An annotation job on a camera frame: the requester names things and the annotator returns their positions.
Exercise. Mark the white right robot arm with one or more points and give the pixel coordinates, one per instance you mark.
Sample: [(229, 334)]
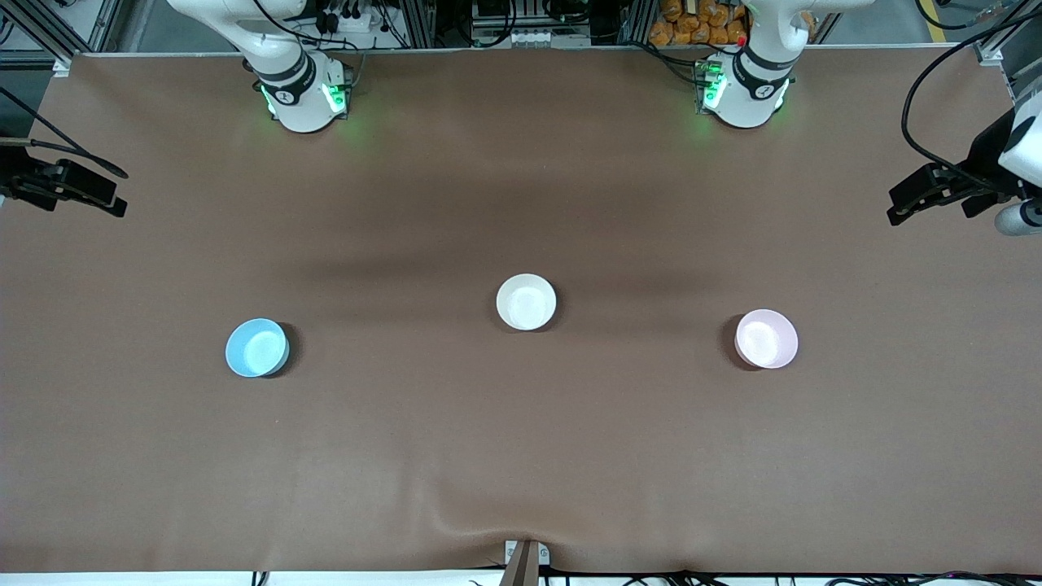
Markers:
[(297, 102)]

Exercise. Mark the white bowl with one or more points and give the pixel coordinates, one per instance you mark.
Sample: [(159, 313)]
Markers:
[(527, 301)]

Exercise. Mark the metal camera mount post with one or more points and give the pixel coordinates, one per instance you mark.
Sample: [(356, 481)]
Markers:
[(525, 561)]

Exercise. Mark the white power strip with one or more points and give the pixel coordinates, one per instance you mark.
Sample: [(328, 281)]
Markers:
[(350, 20)]

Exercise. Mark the brown table mat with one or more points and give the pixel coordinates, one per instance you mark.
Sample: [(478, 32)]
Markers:
[(521, 456)]

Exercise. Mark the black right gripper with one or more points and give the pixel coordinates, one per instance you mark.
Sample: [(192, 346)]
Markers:
[(18, 181)]

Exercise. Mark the blue bowl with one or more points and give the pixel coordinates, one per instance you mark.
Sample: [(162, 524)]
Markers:
[(256, 347)]

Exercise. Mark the aluminium frame profile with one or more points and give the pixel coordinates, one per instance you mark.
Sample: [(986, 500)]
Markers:
[(37, 32), (1005, 37), (417, 23)]

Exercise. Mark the pink bowl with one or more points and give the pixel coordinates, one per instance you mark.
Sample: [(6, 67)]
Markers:
[(766, 338)]

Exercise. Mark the orange snack packages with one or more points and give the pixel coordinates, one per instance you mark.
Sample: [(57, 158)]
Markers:
[(696, 23)]

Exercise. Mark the white terminal block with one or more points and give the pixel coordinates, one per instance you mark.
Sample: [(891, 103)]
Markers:
[(535, 37)]

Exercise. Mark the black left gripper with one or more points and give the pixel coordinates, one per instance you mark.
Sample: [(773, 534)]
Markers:
[(983, 159)]

